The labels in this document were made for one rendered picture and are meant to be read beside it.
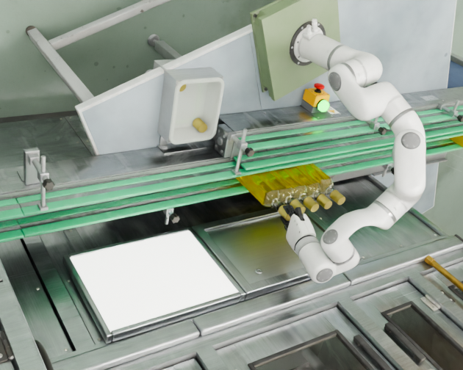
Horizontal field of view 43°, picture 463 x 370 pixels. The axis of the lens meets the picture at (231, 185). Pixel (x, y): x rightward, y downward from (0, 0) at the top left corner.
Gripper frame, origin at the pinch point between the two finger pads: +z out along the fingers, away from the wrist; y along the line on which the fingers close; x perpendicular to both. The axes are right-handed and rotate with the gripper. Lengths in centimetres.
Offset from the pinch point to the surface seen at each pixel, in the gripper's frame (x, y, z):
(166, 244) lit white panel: 37.4, -12.5, 3.4
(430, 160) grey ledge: -97, -14, 55
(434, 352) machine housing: -33, -17, -46
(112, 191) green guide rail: 54, 4, 10
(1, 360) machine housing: 84, 21, -64
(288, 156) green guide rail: -8.9, 6.1, 25.7
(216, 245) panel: 21.6, -12.2, 1.4
